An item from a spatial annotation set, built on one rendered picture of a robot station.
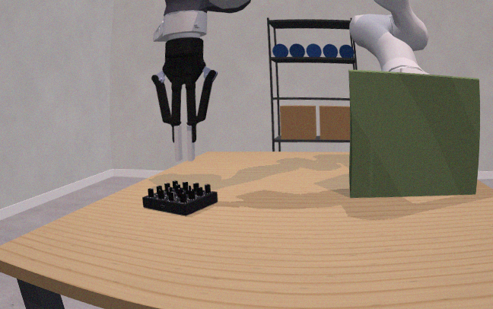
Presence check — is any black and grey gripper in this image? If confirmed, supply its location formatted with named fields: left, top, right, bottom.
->
left=151, top=37, right=218, bottom=161

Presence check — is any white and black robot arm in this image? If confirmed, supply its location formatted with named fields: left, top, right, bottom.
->
left=153, top=0, right=429, bottom=75

